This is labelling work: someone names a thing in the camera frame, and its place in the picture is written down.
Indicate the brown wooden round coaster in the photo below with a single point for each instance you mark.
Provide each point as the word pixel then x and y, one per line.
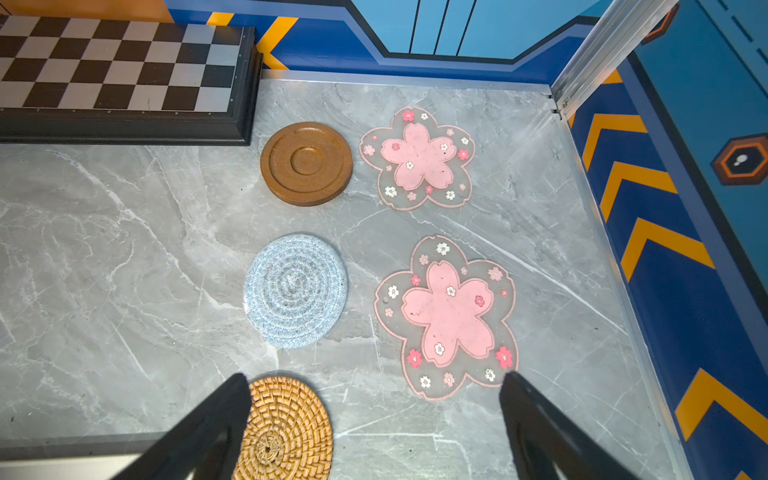
pixel 306 164

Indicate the tan rattan round coaster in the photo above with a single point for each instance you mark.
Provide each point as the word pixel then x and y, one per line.
pixel 288 433

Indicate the light blue woven coaster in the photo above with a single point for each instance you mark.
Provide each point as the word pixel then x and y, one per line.
pixel 295 290

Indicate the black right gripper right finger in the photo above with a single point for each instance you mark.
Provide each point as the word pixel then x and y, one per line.
pixel 545 443

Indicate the black white chessboard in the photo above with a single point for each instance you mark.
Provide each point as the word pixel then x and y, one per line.
pixel 89 81

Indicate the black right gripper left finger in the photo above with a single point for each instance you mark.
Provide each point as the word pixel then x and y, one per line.
pixel 206 444

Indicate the aluminium right corner post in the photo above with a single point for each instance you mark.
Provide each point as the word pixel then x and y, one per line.
pixel 617 33

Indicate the pink flower coaster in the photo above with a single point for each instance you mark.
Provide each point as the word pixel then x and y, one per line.
pixel 419 161
pixel 450 316

